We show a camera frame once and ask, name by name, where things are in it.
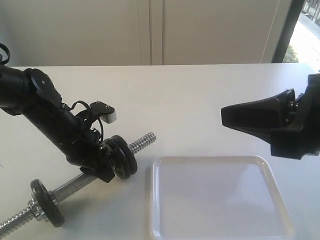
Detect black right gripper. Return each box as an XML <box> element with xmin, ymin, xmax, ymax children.
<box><xmin>220</xmin><ymin>73</ymin><xmax>320</xmax><ymax>160</ymax></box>

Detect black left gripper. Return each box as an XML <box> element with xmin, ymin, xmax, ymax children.
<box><xmin>49</xmin><ymin>107</ymin><xmax>115</xmax><ymax>183</ymax></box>

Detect black weight plate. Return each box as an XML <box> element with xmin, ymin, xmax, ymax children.
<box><xmin>112</xmin><ymin>135</ymin><xmax>138</xmax><ymax>176</ymax></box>
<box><xmin>30</xmin><ymin>179</ymin><xmax>65</xmax><ymax>228</ymax></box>
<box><xmin>102</xmin><ymin>138</ymin><xmax>124</xmax><ymax>180</ymax></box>

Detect chrome threaded dumbbell bar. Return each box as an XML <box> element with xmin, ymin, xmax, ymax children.
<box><xmin>0</xmin><ymin>132</ymin><xmax>157</xmax><ymax>239</ymax></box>

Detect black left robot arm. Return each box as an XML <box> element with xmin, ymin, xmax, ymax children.
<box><xmin>0</xmin><ymin>66</ymin><xmax>116</xmax><ymax>183</ymax></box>

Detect chrome star lock nut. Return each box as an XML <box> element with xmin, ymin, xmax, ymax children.
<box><xmin>28</xmin><ymin>190</ymin><xmax>59</xmax><ymax>222</ymax></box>

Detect white plastic tray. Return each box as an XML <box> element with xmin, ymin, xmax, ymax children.
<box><xmin>149</xmin><ymin>156</ymin><xmax>297</xmax><ymax>240</ymax></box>

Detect white cabinet doors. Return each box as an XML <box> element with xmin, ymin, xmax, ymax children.
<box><xmin>0</xmin><ymin>0</ymin><xmax>291</xmax><ymax>66</ymax></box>

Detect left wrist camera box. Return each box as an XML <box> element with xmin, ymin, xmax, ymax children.
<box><xmin>89</xmin><ymin>101</ymin><xmax>117</xmax><ymax>124</ymax></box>

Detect black window frame post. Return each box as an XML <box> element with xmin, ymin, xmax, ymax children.
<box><xmin>271</xmin><ymin>0</ymin><xmax>305</xmax><ymax>64</ymax></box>

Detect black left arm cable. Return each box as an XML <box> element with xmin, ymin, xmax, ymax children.
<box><xmin>0</xmin><ymin>43</ymin><xmax>11</xmax><ymax>66</ymax></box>

